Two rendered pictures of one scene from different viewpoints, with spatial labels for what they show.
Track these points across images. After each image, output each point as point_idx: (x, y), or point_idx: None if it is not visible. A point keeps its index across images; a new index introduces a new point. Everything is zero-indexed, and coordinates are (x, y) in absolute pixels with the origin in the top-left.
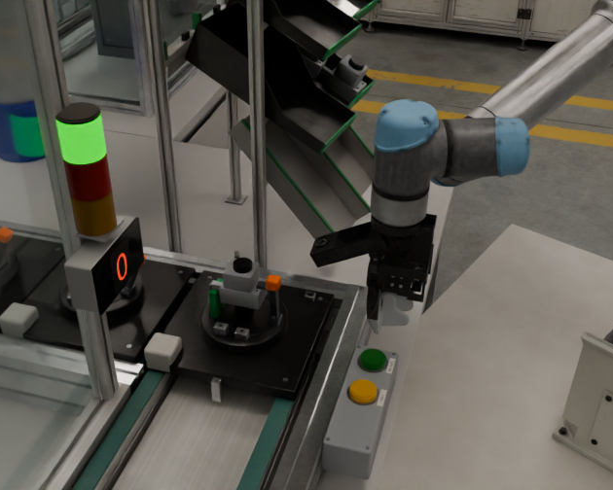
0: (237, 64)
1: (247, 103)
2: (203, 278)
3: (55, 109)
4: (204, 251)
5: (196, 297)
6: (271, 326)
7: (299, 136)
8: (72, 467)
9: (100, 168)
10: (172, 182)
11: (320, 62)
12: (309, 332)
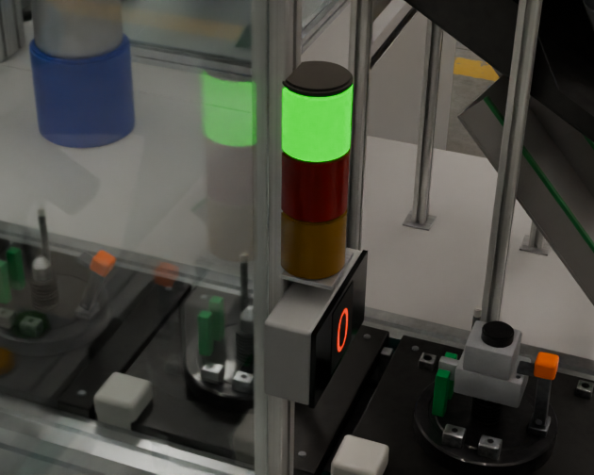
0: (492, 9)
1: (500, 72)
2: (405, 349)
3: (286, 71)
4: (379, 302)
5: (398, 379)
6: (534, 435)
7: (584, 128)
8: None
9: (341, 170)
10: (359, 191)
11: None
12: (593, 450)
